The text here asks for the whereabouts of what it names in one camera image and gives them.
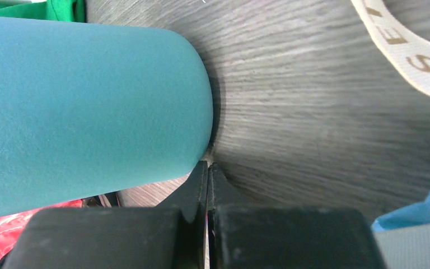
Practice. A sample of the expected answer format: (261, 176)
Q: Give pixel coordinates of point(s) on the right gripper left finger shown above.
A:
(169, 235)

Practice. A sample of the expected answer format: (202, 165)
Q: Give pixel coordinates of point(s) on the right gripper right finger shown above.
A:
(243, 234)

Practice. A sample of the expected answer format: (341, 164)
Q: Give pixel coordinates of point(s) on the teal ceramic vase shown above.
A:
(87, 109)

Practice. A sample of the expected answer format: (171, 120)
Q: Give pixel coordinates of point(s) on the blue paper bouquet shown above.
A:
(411, 215)

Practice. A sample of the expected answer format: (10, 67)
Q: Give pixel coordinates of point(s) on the cream printed ribbon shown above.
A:
(407, 52)

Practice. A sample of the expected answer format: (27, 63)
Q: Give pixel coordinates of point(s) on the pink printed raincoat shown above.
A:
(11, 230)

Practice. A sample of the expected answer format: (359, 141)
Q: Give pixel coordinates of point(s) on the green cloth bag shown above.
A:
(71, 11)

